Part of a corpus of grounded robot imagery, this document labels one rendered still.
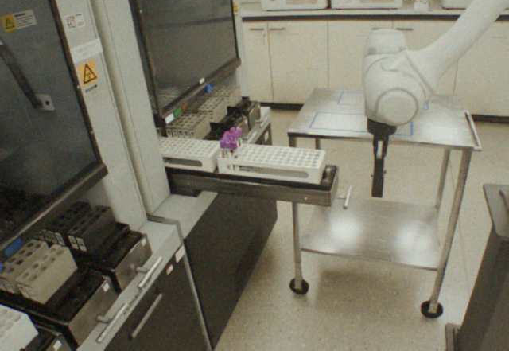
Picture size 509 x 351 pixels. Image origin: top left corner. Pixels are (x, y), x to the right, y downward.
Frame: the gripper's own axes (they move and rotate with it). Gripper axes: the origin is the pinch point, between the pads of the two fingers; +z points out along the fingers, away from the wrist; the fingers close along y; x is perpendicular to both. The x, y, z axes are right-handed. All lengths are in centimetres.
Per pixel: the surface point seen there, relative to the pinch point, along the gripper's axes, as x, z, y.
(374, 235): -1, 52, -40
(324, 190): -13.5, -0.6, 5.9
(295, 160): -22.6, -6.3, 1.2
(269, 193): -29.1, 1.7, 6.8
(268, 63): -107, 34, -229
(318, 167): -15.4, -6.8, 4.6
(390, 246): 6, 52, -35
